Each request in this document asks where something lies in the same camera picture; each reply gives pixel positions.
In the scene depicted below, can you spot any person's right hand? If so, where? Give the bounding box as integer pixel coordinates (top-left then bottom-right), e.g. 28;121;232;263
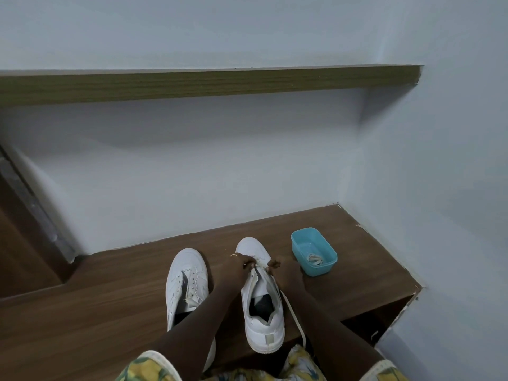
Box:
266;256;307;296

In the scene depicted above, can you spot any person's left hand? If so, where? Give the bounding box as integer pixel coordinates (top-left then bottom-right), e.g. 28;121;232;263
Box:
221;252;258;292

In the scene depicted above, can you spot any blue plastic basket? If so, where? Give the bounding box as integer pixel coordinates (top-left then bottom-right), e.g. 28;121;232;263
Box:
290;227;339;277

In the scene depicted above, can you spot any white sneaker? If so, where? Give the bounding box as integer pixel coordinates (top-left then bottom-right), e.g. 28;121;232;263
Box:
235;237;286;355
165;248;217;374

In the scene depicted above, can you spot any person's right forearm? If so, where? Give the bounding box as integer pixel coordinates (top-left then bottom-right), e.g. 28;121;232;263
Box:
286;288;385;378

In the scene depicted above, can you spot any person's left forearm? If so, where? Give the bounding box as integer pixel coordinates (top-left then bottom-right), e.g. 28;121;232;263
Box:
153;287;240;374

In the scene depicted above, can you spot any wooden wall shelf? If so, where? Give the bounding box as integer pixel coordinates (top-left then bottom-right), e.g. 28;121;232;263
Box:
0;63;424;108

